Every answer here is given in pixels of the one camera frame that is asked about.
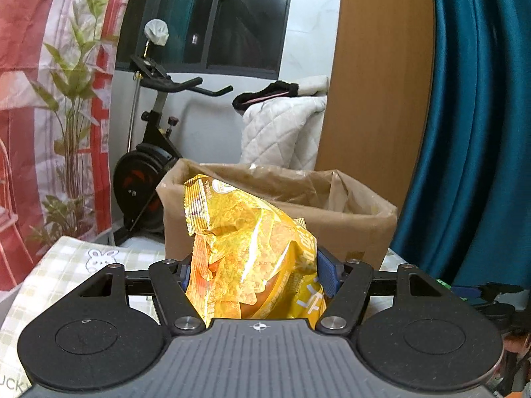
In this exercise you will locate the dark framed window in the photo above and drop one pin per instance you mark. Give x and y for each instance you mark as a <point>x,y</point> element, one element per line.
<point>244,16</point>

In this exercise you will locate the mop with white cloth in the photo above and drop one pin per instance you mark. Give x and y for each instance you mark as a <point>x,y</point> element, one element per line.
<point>157,31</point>

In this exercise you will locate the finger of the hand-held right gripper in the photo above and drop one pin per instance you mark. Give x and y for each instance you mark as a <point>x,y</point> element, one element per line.
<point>466,291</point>
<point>493,310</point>

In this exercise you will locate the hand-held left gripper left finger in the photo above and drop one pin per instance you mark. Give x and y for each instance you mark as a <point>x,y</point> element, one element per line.
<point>185,274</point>

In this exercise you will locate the black fleece garment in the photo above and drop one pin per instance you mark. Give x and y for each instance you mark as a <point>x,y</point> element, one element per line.
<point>265,93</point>

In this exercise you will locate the black exercise bike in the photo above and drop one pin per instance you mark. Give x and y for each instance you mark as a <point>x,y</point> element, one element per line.
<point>141,174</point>

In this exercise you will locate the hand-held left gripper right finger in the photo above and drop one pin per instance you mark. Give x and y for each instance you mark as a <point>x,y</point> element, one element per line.
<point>327,274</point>

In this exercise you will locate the brown cardboard box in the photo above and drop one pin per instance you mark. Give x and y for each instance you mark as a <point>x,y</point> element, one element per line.
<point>373,232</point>

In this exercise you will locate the teal curtain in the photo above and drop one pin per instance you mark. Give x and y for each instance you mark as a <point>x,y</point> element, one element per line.
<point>477,132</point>

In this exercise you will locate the green checked tablecloth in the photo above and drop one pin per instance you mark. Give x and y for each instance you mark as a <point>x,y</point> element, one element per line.
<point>62,265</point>

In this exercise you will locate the wooden panel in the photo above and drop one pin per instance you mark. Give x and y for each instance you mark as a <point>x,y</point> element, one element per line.
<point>373,70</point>

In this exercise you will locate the red plant printed cloth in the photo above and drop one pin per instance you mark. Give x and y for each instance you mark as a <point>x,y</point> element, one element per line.
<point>41,112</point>

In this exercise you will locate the white quilted blanket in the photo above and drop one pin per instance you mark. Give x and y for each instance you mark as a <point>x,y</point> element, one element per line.
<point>273,132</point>

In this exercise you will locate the yellow chip bag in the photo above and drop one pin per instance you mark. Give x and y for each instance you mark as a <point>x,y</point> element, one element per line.
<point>249,257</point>

